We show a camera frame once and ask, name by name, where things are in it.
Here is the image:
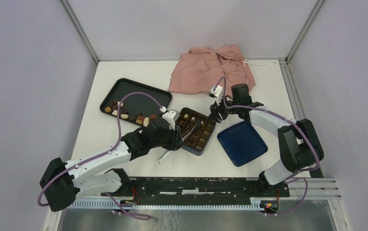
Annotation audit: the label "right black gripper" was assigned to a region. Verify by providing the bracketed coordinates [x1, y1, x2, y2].
[208, 93, 240, 124]

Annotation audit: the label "silver metal tongs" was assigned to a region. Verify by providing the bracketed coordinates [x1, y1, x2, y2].
[158, 119, 202, 164]

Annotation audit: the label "blue chocolate box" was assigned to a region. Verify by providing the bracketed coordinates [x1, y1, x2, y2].
[178, 107, 216, 156]

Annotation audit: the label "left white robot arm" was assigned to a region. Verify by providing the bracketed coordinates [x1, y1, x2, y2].
[37, 117, 184, 212]

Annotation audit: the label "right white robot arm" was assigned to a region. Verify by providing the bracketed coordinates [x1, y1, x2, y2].
[209, 84, 324, 196]

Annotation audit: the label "black chocolate tray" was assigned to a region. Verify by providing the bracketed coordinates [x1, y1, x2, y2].
[100, 78, 173, 127]

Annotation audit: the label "blue box lid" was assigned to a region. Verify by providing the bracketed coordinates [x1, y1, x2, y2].
[217, 121, 268, 167]

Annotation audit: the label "pink cloth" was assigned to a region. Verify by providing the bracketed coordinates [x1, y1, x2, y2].
[168, 45, 256, 96]

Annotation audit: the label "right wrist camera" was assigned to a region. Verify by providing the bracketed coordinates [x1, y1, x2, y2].
[209, 85, 224, 105]

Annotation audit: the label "white drawstring cord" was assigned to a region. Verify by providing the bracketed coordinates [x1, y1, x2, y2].
[242, 59, 278, 67]

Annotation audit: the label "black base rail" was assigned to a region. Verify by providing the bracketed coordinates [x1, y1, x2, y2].
[111, 177, 290, 206]

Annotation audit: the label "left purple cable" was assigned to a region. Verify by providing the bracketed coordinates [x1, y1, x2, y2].
[37, 91, 168, 221]

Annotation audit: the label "purple cable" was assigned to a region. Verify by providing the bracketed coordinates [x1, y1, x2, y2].
[37, 91, 168, 221]
[212, 76, 321, 216]

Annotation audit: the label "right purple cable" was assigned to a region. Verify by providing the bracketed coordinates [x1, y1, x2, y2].
[212, 76, 321, 216]

